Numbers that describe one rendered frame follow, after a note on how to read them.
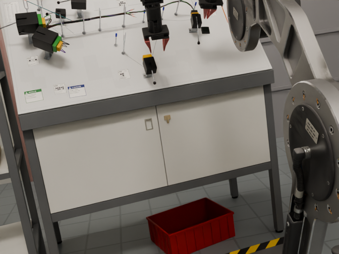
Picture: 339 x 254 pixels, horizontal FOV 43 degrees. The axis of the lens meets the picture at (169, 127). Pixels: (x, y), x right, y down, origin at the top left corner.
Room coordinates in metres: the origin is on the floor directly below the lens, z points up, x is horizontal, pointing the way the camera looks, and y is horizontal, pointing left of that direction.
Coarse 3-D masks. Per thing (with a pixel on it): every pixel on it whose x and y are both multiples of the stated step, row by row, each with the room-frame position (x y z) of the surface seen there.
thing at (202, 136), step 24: (216, 96) 2.03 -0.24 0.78; (240, 96) 2.06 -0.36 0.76; (168, 120) 1.96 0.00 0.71; (192, 120) 1.99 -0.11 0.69; (216, 120) 2.03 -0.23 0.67; (240, 120) 2.06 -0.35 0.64; (264, 120) 2.09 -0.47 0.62; (168, 144) 1.96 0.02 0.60; (192, 144) 1.99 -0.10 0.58; (216, 144) 2.02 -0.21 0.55; (240, 144) 2.05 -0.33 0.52; (264, 144) 2.09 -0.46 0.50; (168, 168) 1.96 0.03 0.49; (192, 168) 1.99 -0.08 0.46; (216, 168) 2.02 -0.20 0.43
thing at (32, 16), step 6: (30, 12) 1.93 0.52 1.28; (36, 12) 1.93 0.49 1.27; (18, 18) 1.90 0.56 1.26; (24, 18) 1.91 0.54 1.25; (30, 18) 1.91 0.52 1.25; (36, 18) 1.91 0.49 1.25; (12, 24) 1.91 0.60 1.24; (18, 24) 1.88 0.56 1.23; (24, 24) 1.88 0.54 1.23; (30, 24) 1.89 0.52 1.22; (36, 24) 1.90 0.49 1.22; (18, 30) 1.90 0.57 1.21; (24, 30) 1.91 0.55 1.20; (30, 30) 1.92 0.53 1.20; (30, 36) 1.98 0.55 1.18; (30, 42) 2.00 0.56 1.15
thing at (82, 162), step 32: (64, 128) 1.85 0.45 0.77; (96, 128) 1.88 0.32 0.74; (128, 128) 1.92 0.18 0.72; (64, 160) 1.84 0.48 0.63; (96, 160) 1.87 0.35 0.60; (128, 160) 1.91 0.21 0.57; (160, 160) 1.95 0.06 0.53; (64, 192) 1.83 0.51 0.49; (96, 192) 1.87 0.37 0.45; (128, 192) 1.90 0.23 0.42
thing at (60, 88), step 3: (57, 84) 1.88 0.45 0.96; (60, 84) 1.89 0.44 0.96; (63, 84) 1.89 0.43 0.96; (54, 87) 1.87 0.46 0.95; (57, 87) 1.87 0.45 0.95; (60, 87) 1.88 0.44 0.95; (63, 87) 1.88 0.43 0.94; (54, 90) 1.86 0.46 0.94; (57, 90) 1.87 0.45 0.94; (60, 90) 1.87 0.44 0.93; (63, 90) 1.87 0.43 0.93; (54, 93) 1.85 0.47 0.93; (57, 93) 1.86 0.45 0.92; (60, 93) 1.86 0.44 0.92
